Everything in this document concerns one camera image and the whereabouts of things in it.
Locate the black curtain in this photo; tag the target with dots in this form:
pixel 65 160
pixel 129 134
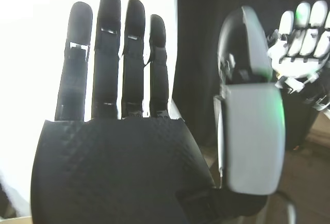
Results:
pixel 201 54

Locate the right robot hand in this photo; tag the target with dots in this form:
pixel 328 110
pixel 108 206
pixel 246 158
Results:
pixel 116 170

